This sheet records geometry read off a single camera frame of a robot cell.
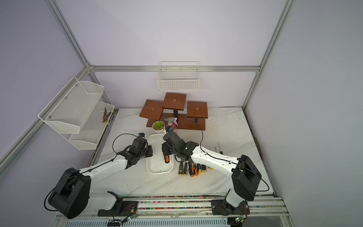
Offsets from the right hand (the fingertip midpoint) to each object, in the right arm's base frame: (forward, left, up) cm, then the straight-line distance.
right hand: (166, 147), depth 81 cm
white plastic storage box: (-5, +8, -14) cm, 16 cm away
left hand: (+3, +12, -9) cm, 15 cm away
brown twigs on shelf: (+26, +45, 0) cm, 52 cm away
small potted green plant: (+20, +8, -5) cm, 22 cm away
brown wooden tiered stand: (+26, -4, +8) cm, 28 cm away
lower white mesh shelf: (+15, +52, -2) cm, 54 cm away
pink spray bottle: (+20, -2, -1) cm, 20 cm away
